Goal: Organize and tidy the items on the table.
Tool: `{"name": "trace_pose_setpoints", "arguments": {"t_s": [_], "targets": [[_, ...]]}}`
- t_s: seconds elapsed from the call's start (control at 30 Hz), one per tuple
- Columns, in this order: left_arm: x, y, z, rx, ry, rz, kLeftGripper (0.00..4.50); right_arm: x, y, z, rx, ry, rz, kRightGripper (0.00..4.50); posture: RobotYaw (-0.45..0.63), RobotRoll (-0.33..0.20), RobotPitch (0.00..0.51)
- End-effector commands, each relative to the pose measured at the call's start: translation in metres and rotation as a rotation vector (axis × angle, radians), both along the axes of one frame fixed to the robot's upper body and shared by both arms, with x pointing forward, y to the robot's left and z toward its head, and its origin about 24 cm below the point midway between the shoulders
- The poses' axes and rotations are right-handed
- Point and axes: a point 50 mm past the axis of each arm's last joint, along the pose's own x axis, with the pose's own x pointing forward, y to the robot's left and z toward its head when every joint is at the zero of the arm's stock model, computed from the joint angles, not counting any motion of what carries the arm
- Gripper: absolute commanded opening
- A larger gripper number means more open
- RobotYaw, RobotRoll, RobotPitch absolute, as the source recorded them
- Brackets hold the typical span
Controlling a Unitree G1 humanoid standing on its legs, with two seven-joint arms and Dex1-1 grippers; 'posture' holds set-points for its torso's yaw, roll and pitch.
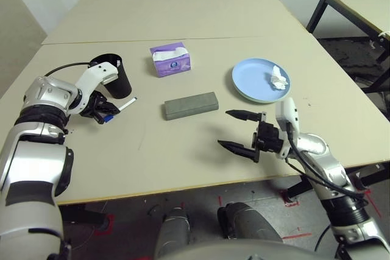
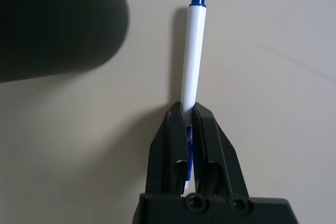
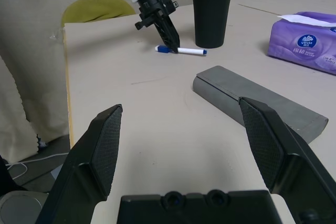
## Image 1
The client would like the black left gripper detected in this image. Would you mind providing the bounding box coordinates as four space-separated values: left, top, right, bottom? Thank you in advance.
79 91 119 124

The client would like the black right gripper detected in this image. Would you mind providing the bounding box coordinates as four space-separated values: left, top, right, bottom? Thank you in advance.
217 109 289 163

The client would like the white marker blue cap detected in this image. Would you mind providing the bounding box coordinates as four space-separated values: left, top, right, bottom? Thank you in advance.
103 96 138 123

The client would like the blue plate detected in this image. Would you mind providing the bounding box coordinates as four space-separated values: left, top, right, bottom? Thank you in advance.
232 57 291 103

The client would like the grey glasses case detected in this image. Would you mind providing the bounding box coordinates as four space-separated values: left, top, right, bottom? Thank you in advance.
161 91 219 121

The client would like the white tissue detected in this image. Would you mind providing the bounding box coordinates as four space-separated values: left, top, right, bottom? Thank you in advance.
264 65 289 91

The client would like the black plastic cup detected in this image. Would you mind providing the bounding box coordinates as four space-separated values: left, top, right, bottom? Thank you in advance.
90 54 133 100

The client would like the purple tissue box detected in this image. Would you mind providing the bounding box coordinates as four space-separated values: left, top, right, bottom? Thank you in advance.
149 41 193 78

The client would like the red floor tape mark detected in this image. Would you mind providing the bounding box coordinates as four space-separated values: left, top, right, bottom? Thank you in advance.
280 189 301 208
94 213 116 236

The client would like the grey right robot leg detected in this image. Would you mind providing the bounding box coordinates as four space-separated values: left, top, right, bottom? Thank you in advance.
216 201 283 242

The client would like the grey robot leg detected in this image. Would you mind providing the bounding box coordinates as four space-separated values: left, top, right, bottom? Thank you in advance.
216 201 283 242
154 206 191 258

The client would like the grey left robot leg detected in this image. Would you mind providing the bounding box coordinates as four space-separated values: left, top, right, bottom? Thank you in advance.
154 206 191 258

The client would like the beige robot torso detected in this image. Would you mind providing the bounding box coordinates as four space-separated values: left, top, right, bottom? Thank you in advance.
154 238 321 260

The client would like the red floor tape line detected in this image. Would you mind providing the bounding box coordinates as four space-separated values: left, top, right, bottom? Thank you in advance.
364 189 383 220

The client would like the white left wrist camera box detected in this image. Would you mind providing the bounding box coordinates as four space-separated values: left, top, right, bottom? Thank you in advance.
65 61 119 114

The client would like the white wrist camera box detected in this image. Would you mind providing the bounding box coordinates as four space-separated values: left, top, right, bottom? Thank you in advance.
65 61 119 114
275 97 302 160

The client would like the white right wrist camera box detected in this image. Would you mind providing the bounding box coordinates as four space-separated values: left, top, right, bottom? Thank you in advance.
275 97 302 160

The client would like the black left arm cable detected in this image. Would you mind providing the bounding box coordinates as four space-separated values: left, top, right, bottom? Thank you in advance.
44 61 100 78

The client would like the black table leg frame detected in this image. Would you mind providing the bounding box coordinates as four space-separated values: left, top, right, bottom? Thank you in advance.
286 162 390 199
60 209 109 229

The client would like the beige side table black frame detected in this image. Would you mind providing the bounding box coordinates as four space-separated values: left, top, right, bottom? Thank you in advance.
306 0 390 93

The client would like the white strap on side table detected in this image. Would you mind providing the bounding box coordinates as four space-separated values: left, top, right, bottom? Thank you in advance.
370 30 390 48

